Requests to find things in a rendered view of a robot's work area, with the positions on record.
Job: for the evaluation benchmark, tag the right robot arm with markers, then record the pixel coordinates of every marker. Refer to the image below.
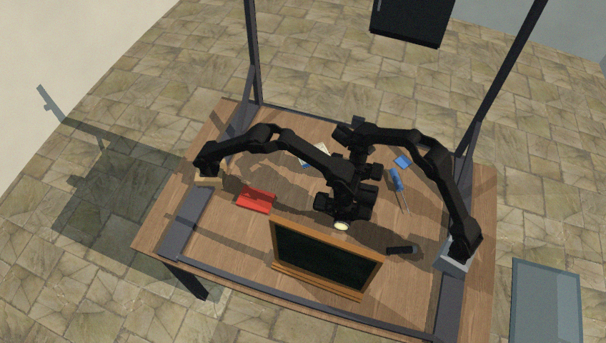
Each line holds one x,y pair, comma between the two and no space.
337,171

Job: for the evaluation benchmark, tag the black flashlight with grey head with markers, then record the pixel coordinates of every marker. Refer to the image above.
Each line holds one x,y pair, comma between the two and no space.
402,250

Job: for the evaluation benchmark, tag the blue-handled screwdriver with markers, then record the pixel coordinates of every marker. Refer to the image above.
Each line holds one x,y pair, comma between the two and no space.
397,182

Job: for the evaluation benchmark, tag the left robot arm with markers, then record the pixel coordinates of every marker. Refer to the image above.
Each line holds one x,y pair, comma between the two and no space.
437,166

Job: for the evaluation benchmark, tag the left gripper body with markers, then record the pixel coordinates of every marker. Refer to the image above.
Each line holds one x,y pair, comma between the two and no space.
375,169

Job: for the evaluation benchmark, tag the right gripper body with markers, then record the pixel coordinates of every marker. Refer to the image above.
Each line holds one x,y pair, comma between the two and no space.
321,203

